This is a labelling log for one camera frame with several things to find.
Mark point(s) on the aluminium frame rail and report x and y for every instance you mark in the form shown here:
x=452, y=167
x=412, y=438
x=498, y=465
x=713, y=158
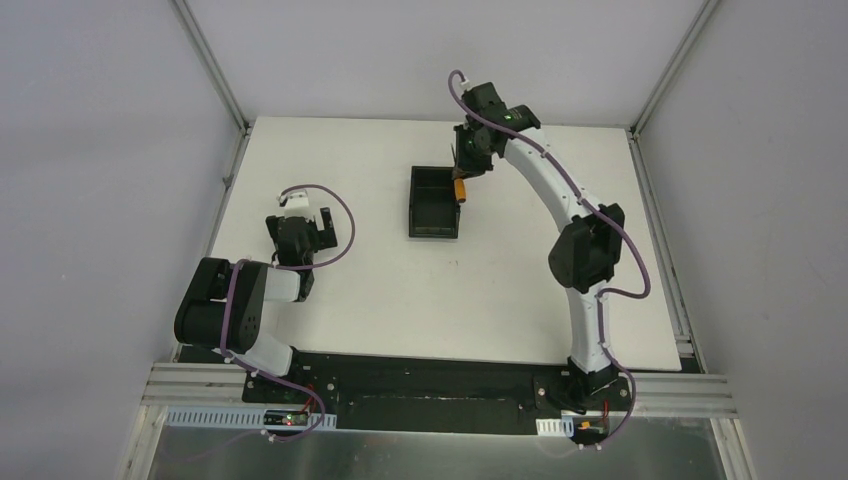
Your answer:
x=647, y=394

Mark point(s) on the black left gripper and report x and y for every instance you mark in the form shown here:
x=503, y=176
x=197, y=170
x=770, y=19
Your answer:
x=299, y=232

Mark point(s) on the white slotted cable duct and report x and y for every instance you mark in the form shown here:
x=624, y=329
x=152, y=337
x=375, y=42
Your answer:
x=284, y=420

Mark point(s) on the black plastic bin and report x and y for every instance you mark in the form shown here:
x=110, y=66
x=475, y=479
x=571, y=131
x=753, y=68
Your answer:
x=433, y=210

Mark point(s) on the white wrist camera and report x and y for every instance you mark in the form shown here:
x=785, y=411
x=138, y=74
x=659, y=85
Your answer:
x=295, y=204

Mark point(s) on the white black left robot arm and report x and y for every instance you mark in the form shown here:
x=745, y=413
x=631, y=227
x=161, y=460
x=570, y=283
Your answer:
x=223, y=309

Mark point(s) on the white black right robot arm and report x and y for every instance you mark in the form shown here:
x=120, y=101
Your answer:
x=589, y=243

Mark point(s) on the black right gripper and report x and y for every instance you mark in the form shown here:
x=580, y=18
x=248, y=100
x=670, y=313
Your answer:
x=468, y=166

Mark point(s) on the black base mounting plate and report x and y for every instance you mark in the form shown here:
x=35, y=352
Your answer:
x=465, y=417

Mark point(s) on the orange handled screwdriver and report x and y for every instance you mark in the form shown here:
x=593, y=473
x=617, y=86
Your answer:
x=459, y=190

